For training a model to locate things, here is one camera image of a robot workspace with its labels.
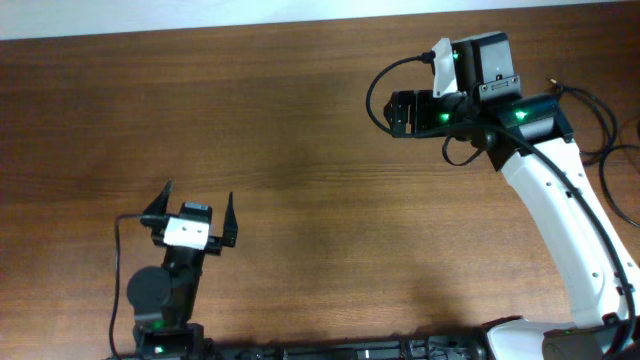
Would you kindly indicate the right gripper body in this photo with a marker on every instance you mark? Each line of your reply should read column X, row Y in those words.
column 430, row 114

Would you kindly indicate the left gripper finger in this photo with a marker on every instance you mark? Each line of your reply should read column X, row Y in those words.
column 158, row 205
column 230, row 225

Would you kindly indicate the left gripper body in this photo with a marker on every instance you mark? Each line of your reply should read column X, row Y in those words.
column 214, row 244

